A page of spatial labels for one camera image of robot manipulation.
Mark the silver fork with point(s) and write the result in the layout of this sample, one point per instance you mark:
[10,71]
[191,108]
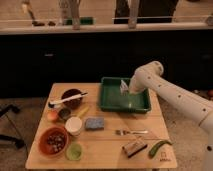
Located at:
[125,132]

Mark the white paper cup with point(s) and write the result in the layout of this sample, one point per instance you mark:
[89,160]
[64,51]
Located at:
[74,125]

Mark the brown wooden block brush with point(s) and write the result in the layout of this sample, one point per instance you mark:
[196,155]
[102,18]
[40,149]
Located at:
[133,147]

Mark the small green lid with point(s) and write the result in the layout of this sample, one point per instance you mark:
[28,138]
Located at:
[74,152]

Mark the wooden table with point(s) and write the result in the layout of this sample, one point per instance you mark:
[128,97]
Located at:
[103,149]

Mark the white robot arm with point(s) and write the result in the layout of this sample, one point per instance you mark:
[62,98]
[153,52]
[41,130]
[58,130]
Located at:
[197,108]

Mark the orange bowl with nuts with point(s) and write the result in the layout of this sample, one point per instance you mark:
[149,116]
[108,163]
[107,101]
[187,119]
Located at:
[53,142]

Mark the green pepper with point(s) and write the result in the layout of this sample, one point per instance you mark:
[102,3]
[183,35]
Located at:
[153,151]

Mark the small dark cup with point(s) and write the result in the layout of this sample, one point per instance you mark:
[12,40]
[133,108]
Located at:
[64,113]

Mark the grey towel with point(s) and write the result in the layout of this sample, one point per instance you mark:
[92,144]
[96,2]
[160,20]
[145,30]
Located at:
[124,89]

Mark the green plastic tray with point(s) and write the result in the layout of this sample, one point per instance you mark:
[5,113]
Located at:
[113,100]

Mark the blue sponge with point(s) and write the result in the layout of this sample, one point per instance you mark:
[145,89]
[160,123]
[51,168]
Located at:
[94,123]

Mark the orange peach fruit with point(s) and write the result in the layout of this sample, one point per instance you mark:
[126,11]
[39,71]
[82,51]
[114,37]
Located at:
[52,116]

